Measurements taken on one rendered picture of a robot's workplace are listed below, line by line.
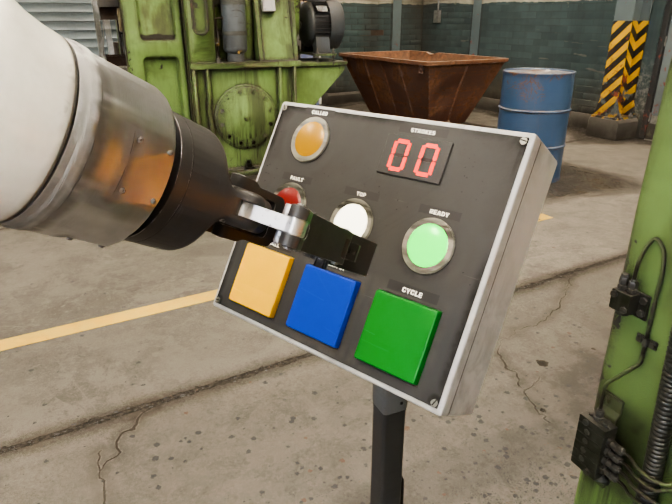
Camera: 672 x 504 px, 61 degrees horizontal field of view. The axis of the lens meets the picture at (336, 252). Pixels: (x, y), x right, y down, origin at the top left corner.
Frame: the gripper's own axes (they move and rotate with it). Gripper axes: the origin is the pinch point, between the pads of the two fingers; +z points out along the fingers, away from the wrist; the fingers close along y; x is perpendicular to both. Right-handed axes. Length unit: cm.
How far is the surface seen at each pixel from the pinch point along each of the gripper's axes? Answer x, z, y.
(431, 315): -3.0, 12.5, 3.3
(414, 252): 2.3, 12.9, -0.9
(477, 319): -1.9, 14.1, 7.1
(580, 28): 363, 625, -232
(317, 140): 11.9, 13.0, -18.4
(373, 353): -8.6, 12.5, -1.4
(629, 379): -3.0, 40.2, 17.0
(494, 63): 271, 538, -281
